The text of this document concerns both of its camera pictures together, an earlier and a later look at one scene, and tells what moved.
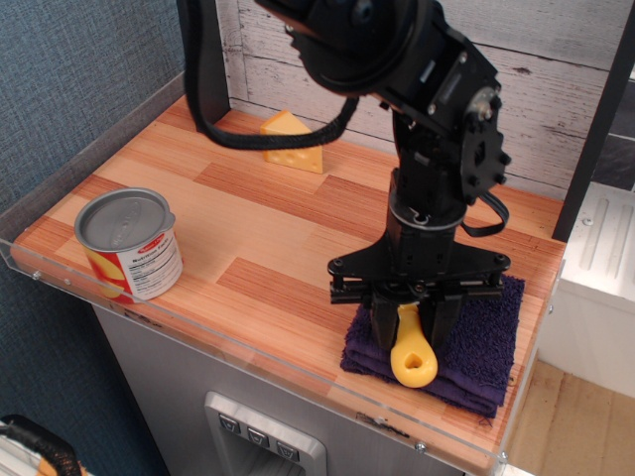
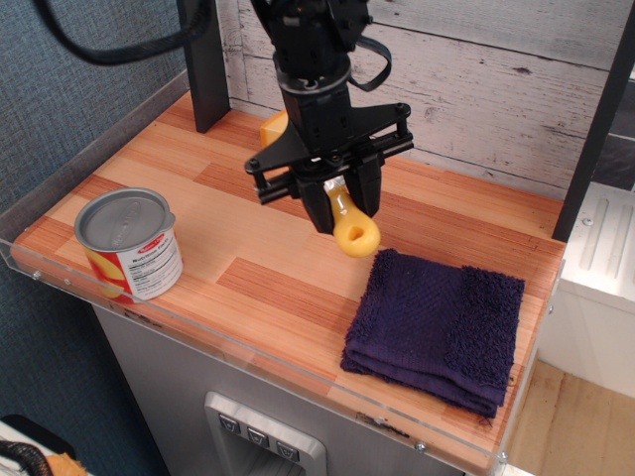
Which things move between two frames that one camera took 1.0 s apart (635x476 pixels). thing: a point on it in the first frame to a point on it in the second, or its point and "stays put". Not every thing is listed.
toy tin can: (130, 245) stays put
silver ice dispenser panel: (248, 440) stays put
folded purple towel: (474, 361) stays put
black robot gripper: (417, 261) to (329, 142)
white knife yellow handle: (413, 338) to (354, 234)
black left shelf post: (203, 59) stays put
